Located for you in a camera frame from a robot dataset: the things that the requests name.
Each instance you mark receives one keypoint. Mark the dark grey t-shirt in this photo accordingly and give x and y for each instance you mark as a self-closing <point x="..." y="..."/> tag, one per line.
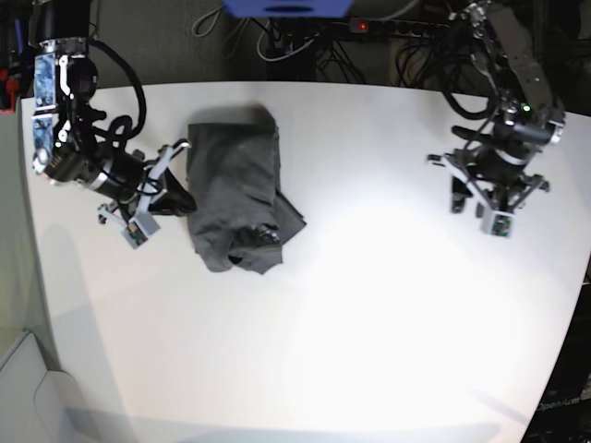
<point x="243" y="219"/>

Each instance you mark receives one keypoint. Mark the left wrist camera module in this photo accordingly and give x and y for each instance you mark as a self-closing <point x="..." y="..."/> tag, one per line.
<point x="497" y="223"/>

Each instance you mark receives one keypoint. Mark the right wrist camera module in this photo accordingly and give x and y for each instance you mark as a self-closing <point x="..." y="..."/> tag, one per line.
<point x="134" y="236"/>

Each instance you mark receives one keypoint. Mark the black power strip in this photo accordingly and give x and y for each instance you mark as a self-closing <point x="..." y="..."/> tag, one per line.
<point x="396" y="28"/>

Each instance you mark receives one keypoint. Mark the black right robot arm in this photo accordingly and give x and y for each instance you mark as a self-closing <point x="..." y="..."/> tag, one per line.
<point x="68" y="145"/>

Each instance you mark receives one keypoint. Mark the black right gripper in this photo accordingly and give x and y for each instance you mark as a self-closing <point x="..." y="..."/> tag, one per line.
<point x="139" y="190"/>

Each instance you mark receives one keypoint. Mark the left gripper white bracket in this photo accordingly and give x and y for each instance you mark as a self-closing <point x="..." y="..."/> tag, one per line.
<point x="483" y="174"/>

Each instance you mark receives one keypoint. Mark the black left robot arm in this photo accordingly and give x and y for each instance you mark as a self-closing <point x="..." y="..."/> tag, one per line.
<point x="522" y="117"/>

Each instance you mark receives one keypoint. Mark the red black clamp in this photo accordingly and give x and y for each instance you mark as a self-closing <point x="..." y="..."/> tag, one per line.
<point x="9" y="91"/>

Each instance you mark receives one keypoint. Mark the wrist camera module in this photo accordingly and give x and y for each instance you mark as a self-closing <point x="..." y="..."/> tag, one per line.
<point x="497" y="223"/>
<point x="134" y="236"/>

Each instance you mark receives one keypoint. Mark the blue plastic box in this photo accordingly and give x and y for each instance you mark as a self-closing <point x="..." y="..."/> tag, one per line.
<point x="287" y="8"/>

